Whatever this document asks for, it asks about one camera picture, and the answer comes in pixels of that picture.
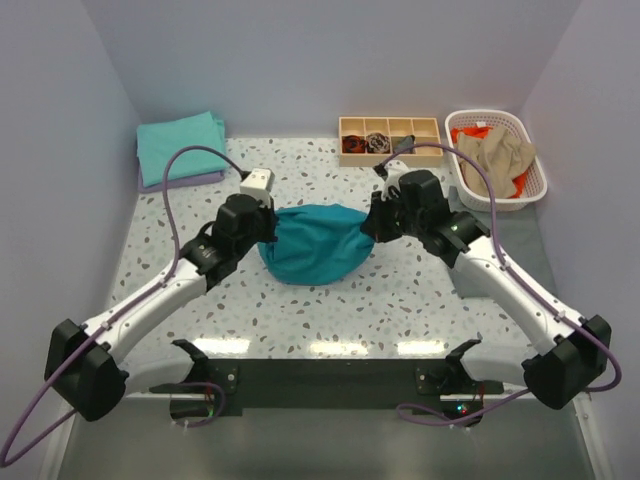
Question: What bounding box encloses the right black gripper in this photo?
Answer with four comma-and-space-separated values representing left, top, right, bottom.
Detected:
361, 188, 424, 244

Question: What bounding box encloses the teal t shirt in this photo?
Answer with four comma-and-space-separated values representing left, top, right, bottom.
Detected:
258, 204, 374, 286

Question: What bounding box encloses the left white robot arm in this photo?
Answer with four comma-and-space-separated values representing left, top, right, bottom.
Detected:
45, 191, 277, 421

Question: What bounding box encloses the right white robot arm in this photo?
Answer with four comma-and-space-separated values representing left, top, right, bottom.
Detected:
361, 162, 611, 410

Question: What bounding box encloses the brown white rolled sock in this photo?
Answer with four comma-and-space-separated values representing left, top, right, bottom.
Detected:
366, 132, 391, 155

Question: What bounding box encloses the wooden compartment tray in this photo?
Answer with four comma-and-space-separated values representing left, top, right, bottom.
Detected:
338, 115, 445, 168

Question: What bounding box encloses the red black rolled sock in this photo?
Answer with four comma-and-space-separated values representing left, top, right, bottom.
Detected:
342, 135, 367, 154

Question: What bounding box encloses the grey rolled sock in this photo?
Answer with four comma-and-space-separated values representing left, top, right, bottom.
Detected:
391, 134, 416, 154

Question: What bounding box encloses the folded lavender t shirt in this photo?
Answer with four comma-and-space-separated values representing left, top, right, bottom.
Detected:
137, 167, 226, 195

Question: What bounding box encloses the folded mint t shirt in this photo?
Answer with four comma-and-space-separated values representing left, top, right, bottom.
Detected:
136, 111, 228, 189

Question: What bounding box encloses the orange t shirt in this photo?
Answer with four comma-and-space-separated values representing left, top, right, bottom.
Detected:
449, 125, 529, 199

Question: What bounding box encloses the folded grey t shirt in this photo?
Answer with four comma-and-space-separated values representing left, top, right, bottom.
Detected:
448, 187, 557, 299

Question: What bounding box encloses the beige t shirt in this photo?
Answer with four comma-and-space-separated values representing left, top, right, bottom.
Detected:
456, 125, 538, 198

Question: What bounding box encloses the white laundry basket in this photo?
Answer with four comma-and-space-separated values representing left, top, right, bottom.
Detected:
444, 109, 548, 212

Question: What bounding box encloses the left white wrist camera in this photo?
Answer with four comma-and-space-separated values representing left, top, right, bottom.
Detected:
240, 168, 275, 208

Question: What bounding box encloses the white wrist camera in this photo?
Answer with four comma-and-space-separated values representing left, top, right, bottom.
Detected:
240, 168, 275, 208
374, 160, 410, 201

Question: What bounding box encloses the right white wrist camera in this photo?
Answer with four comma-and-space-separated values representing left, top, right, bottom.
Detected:
374, 160, 410, 201

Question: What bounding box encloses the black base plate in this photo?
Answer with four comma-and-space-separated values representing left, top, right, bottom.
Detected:
151, 358, 504, 418

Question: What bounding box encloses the aluminium rail frame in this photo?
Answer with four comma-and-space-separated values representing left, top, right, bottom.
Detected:
41, 395, 612, 479

